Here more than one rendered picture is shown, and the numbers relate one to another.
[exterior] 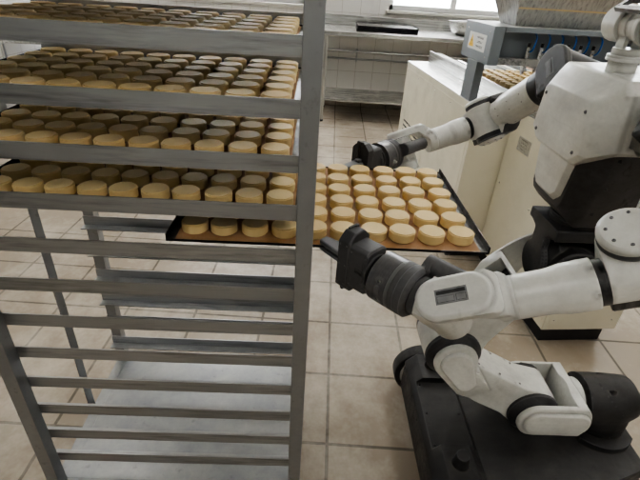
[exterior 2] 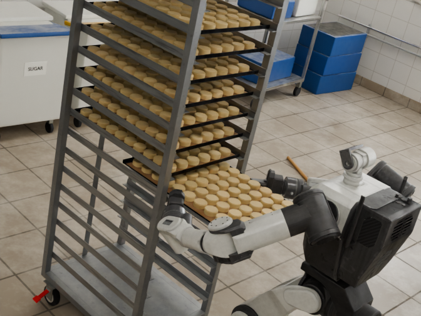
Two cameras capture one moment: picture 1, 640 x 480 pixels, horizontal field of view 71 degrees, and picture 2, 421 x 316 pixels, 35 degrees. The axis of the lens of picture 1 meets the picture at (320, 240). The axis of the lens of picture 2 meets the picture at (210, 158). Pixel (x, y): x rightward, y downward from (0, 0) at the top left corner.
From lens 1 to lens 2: 1.89 m
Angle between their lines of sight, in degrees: 36
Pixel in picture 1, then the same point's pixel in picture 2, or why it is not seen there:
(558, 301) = (190, 240)
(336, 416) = not seen: outside the picture
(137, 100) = (128, 102)
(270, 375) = (181, 303)
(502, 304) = (176, 232)
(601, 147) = not seen: hidden behind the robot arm
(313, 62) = (175, 113)
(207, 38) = (152, 90)
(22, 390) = (54, 204)
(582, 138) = not seen: hidden behind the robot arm
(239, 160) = (151, 140)
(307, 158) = (166, 149)
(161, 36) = (141, 84)
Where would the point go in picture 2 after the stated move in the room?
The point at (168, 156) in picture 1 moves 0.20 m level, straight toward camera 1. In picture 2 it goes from (131, 127) to (101, 143)
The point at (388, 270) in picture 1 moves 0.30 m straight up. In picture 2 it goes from (168, 209) to (185, 130)
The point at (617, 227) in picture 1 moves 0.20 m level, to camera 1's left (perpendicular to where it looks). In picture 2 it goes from (218, 220) to (175, 189)
